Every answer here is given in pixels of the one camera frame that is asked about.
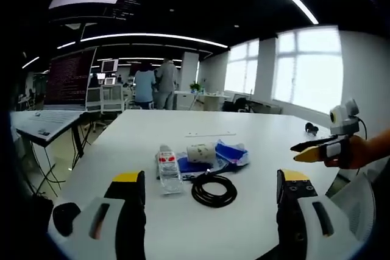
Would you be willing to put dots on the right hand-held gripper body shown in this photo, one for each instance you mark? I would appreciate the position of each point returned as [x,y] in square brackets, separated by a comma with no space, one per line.
[342,129]

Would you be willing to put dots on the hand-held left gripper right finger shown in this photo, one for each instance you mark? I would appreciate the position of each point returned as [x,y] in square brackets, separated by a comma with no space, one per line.
[310,211]

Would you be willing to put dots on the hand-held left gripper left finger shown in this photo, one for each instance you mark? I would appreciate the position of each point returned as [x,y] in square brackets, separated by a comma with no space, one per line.
[105,211]

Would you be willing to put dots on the small black object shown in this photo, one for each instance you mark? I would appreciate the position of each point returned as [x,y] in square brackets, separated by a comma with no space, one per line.
[311,127]

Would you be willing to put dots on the black computer mouse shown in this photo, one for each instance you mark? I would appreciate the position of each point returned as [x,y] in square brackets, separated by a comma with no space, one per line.
[65,217]

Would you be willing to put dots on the clear plastic water bottle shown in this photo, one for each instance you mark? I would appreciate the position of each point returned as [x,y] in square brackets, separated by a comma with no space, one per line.
[169,168]

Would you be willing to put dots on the blue plastic packet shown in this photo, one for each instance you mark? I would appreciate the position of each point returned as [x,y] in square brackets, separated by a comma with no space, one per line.
[231,153]

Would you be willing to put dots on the blue plastic bag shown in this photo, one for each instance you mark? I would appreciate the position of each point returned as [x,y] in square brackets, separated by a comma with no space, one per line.
[189,167]

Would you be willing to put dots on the white paper roll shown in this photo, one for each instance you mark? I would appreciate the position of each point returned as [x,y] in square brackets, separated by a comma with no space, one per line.
[201,152]

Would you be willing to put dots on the person's right hand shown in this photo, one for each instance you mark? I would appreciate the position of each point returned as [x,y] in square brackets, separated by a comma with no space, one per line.
[353,153]

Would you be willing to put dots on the white mesh office chair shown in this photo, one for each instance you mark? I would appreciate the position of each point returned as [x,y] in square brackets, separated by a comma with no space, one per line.
[359,202]
[93,97]
[112,97]

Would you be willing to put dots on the white table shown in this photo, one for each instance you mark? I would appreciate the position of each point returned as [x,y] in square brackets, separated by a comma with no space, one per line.
[259,156]

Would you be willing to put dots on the tilted white side desk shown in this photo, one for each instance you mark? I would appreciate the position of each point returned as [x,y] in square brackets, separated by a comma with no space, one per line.
[45,121]

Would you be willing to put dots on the green potted plant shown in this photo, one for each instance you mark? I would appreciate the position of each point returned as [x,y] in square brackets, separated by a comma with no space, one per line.
[195,87]

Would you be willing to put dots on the dark text screen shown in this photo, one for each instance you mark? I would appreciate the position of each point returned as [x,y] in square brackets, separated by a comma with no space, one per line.
[65,80]

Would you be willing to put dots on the curved ceiling light strip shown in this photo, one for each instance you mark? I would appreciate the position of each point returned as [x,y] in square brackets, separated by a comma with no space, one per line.
[152,37]

